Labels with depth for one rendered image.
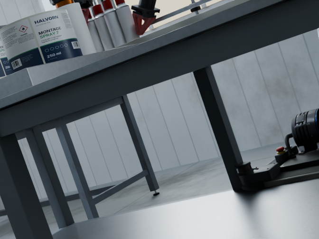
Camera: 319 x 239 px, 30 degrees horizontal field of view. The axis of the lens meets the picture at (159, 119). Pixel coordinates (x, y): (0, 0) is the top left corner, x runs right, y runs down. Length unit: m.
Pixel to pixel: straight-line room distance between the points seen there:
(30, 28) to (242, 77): 3.23
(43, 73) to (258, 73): 3.33
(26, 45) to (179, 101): 3.47
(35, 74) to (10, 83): 0.06
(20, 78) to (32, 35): 0.23
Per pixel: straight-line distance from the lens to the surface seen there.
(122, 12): 2.11
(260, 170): 2.41
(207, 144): 4.98
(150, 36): 2.05
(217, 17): 1.06
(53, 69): 1.46
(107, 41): 2.17
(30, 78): 1.39
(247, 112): 4.74
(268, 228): 1.87
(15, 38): 1.64
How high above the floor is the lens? 0.75
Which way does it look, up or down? 3 degrees down
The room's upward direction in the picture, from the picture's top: 19 degrees counter-clockwise
